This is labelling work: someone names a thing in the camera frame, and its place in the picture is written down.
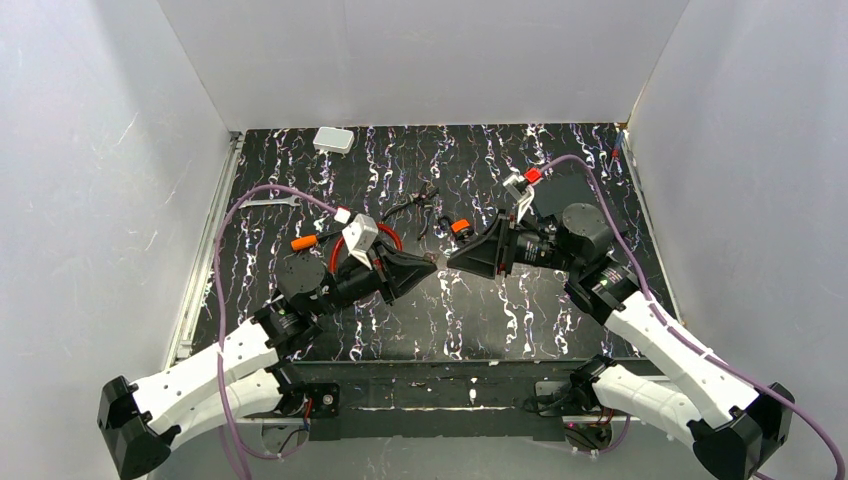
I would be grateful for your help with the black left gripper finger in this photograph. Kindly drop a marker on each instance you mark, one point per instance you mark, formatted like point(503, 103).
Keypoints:
point(390, 256)
point(404, 278)

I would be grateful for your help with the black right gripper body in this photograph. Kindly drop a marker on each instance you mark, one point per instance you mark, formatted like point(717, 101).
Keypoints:
point(501, 244)

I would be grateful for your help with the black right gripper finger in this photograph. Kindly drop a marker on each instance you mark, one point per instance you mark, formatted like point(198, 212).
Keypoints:
point(482, 267)
point(488, 243)

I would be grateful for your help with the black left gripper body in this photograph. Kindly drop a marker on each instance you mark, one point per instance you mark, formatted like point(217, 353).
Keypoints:
point(382, 274)

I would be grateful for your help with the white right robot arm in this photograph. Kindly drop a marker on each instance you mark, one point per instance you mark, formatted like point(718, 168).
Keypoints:
point(731, 426)

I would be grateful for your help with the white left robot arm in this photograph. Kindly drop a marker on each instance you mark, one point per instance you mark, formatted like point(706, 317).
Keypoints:
point(143, 421)

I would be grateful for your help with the black flat plate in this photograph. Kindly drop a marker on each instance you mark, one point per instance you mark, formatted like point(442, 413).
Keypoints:
point(554, 194)

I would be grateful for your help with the silver open-end wrench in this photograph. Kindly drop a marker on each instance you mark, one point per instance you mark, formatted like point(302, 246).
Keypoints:
point(291, 201)

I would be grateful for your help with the red blue pen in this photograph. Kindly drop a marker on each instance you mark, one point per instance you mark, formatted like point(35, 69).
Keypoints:
point(616, 152)

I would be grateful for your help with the white rectangular box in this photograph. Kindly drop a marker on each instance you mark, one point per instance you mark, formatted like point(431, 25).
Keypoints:
point(333, 140)

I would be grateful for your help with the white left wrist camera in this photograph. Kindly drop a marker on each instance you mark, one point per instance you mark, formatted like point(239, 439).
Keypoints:
point(359, 233)

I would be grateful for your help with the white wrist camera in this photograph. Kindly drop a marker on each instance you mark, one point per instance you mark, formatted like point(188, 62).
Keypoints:
point(521, 188)
point(359, 233)

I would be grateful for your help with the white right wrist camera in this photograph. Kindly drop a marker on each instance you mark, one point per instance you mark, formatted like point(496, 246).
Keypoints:
point(521, 188)

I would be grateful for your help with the red cable lock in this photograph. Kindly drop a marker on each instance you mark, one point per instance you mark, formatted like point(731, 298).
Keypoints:
point(334, 257)

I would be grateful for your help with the orange handled screwdriver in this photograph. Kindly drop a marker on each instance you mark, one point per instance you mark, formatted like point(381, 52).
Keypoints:
point(311, 241)

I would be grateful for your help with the grey handled pliers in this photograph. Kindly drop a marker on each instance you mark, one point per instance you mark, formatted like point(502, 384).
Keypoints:
point(423, 200)

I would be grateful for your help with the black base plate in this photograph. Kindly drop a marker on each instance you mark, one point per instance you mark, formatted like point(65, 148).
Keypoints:
point(454, 399)

